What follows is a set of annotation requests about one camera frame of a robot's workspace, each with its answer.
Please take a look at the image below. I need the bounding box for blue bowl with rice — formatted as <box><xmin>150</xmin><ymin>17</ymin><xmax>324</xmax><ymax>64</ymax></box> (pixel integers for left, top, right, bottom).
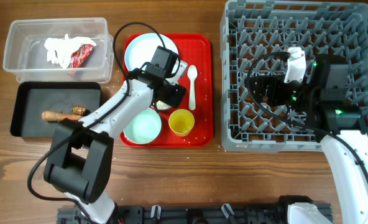
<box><xmin>156</xmin><ymin>101</ymin><xmax>172</xmax><ymax>111</ymax></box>

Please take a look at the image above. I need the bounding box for yellow plastic cup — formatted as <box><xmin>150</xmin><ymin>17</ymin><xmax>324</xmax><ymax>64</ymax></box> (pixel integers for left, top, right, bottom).
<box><xmin>168</xmin><ymin>109</ymin><xmax>195</xmax><ymax>137</ymax></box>

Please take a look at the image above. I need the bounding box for green bowl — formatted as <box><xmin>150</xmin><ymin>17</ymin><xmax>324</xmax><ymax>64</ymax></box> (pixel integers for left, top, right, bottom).
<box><xmin>123</xmin><ymin>108</ymin><xmax>162</xmax><ymax>144</ymax></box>

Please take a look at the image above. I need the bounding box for brown food scrap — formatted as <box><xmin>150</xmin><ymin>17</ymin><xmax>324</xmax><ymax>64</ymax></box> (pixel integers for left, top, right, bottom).
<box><xmin>71</xmin><ymin>106</ymin><xmax>87</xmax><ymax>116</ymax></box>

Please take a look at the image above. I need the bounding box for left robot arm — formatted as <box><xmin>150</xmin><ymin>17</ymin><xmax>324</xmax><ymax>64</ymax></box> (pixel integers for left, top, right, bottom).
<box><xmin>27</xmin><ymin>39</ymin><xmax>186</xmax><ymax>223</ymax></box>

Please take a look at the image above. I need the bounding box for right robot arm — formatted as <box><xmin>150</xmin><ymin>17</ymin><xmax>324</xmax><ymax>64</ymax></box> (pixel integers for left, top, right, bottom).
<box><xmin>245</xmin><ymin>55</ymin><xmax>368</xmax><ymax>223</ymax></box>

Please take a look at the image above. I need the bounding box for grey dishwasher rack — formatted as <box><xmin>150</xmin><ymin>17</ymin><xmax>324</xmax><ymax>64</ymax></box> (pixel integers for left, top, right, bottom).
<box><xmin>220</xmin><ymin>1</ymin><xmax>368</xmax><ymax>152</ymax></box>

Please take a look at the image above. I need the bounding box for black waste tray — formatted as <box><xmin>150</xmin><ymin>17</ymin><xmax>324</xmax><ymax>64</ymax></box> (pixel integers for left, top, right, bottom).
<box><xmin>10</xmin><ymin>82</ymin><xmax>102</xmax><ymax>138</ymax></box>

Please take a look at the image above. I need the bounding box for white plastic spoon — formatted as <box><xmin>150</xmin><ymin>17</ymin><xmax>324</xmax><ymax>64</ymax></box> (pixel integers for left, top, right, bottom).
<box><xmin>187</xmin><ymin>65</ymin><xmax>198</xmax><ymax>110</ymax></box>

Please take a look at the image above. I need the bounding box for red plastic tray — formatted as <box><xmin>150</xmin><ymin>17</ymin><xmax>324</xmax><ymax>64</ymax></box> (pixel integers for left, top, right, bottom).
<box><xmin>120</xmin><ymin>34</ymin><xmax>214</xmax><ymax>148</ymax></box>

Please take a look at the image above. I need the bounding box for large light blue plate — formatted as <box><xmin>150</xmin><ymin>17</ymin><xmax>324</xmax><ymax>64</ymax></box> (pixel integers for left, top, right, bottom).
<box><xmin>124</xmin><ymin>33</ymin><xmax>163</xmax><ymax>71</ymax></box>

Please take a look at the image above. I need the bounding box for red snack wrapper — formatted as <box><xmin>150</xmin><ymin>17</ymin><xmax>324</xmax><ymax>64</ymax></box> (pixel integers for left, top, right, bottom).
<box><xmin>70</xmin><ymin>44</ymin><xmax>94</xmax><ymax>69</ymax></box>

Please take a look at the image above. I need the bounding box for clear plastic bin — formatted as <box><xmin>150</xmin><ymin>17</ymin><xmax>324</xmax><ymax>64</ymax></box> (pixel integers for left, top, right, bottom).
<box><xmin>3</xmin><ymin>17</ymin><xmax>113</xmax><ymax>83</ymax></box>

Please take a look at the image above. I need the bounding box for carrot piece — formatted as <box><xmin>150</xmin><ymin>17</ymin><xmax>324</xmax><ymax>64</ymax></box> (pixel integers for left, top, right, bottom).
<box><xmin>41</xmin><ymin>111</ymin><xmax>82</xmax><ymax>122</ymax></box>

